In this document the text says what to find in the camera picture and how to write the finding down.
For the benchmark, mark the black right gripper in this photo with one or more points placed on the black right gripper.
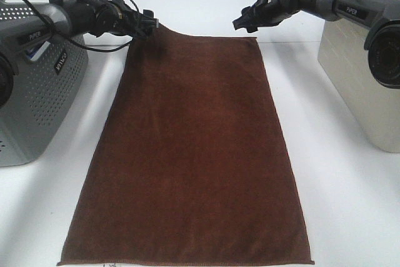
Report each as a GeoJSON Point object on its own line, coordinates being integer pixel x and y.
{"type": "Point", "coordinates": [265, 13]}

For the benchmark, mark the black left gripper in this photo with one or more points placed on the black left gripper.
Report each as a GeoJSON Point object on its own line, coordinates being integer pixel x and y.
{"type": "Point", "coordinates": [121, 20]}

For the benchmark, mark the brown towel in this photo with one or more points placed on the brown towel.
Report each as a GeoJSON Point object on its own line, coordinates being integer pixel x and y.
{"type": "Point", "coordinates": [192, 167]}

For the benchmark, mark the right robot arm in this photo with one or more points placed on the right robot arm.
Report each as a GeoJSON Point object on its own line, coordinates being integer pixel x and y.
{"type": "Point", "coordinates": [379, 17]}

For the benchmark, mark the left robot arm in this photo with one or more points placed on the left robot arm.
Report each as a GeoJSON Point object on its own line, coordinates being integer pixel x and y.
{"type": "Point", "coordinates": [66, 19]}

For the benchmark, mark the beige storage bin grey rim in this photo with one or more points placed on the beige storage bin grey rim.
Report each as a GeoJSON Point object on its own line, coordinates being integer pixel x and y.
{"type": "Point", "coordinates": [344, 59]}

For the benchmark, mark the grey perforated laundry basket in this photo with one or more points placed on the grey perforated laundry basket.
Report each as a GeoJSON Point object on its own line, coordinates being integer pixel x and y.
{"type": "Point", "coordinates": [42, 94]}

